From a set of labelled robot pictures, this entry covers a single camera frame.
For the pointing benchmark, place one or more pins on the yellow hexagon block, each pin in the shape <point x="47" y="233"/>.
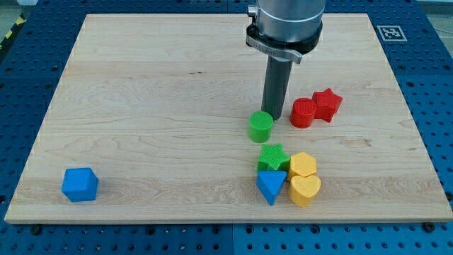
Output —
<point x="301" y="164"/>

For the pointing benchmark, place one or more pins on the green cylinder block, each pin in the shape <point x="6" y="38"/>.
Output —
<point x="260" y="126"/>

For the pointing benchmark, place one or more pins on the green star block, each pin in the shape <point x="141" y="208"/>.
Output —
<point x="273" y="158"/>

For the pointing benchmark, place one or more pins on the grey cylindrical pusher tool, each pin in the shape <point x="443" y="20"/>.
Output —
<point x="275" y="86"/>

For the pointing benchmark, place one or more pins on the blue triangle block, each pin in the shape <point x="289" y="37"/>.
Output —
<point x="270" y="183"/>

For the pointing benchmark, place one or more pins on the red cylinder block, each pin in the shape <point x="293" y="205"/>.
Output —
<point x="303" y="112"/>

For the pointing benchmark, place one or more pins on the wooden board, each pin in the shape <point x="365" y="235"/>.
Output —
<point x="158" y="107"/>

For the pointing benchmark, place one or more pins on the yellow heart block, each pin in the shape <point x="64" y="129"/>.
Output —
<point x="302" y="190"/>

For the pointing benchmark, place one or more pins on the red star block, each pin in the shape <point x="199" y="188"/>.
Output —
<point x="327" y="104"/>

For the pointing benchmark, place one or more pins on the blue cube block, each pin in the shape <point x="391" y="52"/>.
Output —
<point x="80" y="184"/>

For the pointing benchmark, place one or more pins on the white fiducial marker tag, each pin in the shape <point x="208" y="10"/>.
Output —
<point x="391" y="33"/>

